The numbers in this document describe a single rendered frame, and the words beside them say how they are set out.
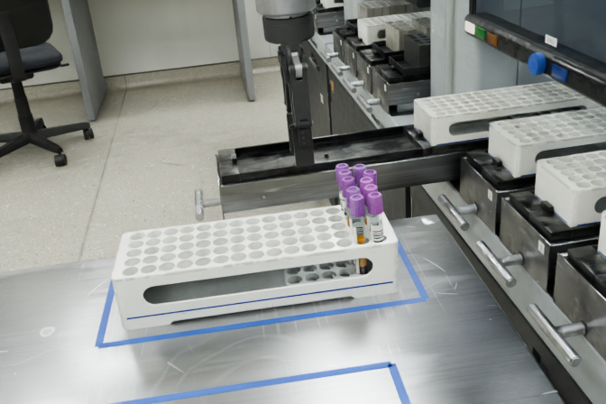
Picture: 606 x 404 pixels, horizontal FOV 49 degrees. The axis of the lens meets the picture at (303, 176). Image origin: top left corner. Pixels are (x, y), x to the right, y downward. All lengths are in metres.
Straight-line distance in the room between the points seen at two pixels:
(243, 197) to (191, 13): 3.58
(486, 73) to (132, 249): 0.74
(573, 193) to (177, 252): 0.47
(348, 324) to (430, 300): 0.09
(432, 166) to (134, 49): 3.70
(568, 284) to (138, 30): 4.02
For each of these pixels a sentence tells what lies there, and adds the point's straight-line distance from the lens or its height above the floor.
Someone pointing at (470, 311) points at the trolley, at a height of 0.82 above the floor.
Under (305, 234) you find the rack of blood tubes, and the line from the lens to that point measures 0.72.
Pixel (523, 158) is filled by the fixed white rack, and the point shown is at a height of 0.84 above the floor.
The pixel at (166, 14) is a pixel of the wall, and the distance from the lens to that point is 4.59.
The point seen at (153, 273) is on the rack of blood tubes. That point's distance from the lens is 0.69.
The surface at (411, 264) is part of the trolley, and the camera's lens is 0.78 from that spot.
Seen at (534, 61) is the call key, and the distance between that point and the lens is 0.95.
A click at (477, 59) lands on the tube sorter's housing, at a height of 0.91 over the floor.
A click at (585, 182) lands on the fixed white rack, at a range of 0.89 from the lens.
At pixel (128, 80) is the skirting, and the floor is 0.05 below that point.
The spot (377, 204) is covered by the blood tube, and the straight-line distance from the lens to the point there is 0.67.
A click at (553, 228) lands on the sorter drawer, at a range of 0.87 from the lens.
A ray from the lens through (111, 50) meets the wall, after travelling 4.66.
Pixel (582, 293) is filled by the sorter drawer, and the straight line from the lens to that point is 0.81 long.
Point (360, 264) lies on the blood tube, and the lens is 0.71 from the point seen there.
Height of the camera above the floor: 1.24
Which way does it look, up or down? 25 degrees down
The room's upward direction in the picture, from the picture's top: 5 degrees counter-clockwise
